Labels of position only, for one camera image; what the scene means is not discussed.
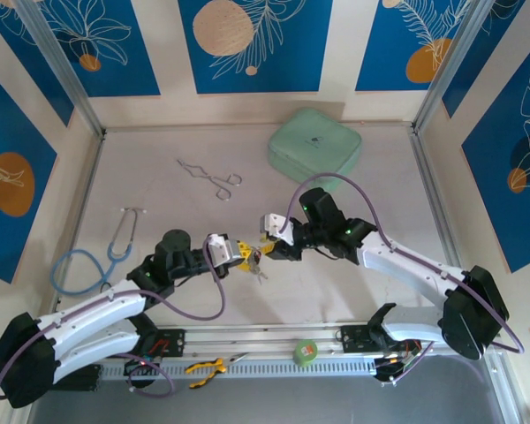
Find aluminium frame post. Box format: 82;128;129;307
12;0;106;138
413;0;491;133

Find yellow black pliers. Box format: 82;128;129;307
184;352;251;390

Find mint green zipper pouch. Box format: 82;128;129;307
267;109;363;186

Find slotted grey cable duct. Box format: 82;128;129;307
99;357;381;382

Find blue stethoscope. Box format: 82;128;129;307
51;207;149;296

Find metal crucible tongs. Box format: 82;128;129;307
176;158;243;201

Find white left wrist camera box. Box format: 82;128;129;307
206;232;243;267

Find green tape roll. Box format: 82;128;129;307
292;338;319;367

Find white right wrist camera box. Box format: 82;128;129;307
258;213;295;243

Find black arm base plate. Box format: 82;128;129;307
340;325;383;354
127;329;187;360

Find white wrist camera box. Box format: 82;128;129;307
206;232;243;267
258;213;295;243

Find aluminium mounting rail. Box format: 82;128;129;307
154;324;429;355

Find aluminium table side rail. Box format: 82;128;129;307
48;132;106;310
409;127;465;271

